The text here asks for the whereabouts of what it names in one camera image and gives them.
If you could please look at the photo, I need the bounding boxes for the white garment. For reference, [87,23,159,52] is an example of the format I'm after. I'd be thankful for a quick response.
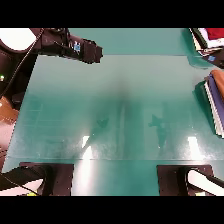
[197,27,224,50]
[203,81,224,139]

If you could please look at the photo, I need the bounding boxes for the orange garment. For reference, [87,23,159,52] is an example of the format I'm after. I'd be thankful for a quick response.
[210,68,224,100]

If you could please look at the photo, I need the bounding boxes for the red garment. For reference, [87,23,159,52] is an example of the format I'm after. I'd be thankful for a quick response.
[205,27,224,41]

